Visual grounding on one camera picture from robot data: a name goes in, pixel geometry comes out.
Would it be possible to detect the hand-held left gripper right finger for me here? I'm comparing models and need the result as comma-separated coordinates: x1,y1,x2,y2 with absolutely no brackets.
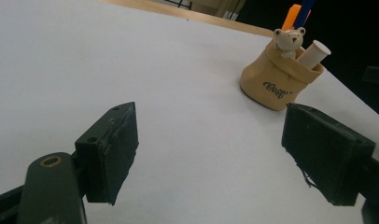
281,103,376,207

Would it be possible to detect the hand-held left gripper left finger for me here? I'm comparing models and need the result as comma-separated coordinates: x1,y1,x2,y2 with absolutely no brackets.
74,101,140,206

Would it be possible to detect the tan bear pen holder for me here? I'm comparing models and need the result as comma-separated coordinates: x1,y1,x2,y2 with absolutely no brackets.
239,26,325,112

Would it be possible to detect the white tube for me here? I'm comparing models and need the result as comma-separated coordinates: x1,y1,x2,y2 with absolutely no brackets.
297,39,332,70

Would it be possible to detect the orange marker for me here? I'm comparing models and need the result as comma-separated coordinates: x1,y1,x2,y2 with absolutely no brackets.
281,3,312,32

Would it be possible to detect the blue pen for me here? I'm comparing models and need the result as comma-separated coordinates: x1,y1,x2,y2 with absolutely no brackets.
292,0,316,30

